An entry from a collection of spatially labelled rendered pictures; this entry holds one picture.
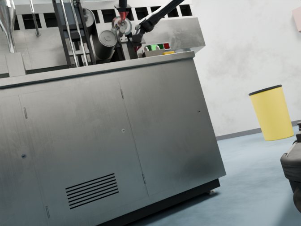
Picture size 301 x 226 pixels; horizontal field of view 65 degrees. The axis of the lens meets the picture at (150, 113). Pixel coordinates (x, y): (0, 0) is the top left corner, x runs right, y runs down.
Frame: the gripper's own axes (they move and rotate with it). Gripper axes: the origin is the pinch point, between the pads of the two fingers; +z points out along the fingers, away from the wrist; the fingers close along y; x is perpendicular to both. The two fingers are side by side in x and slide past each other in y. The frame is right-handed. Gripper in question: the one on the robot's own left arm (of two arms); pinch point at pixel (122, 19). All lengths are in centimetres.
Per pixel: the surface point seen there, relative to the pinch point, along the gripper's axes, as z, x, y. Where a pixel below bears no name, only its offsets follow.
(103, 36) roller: 9.1, -3.6, -15.4
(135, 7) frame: 9, 48, 29
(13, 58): 17, -4, -73
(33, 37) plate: 21, 33, -59
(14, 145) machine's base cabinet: 27, -67, -77
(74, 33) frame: 0.0, -14.0, -35.6
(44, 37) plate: 21, 32, -52
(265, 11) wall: 50, 112, 270
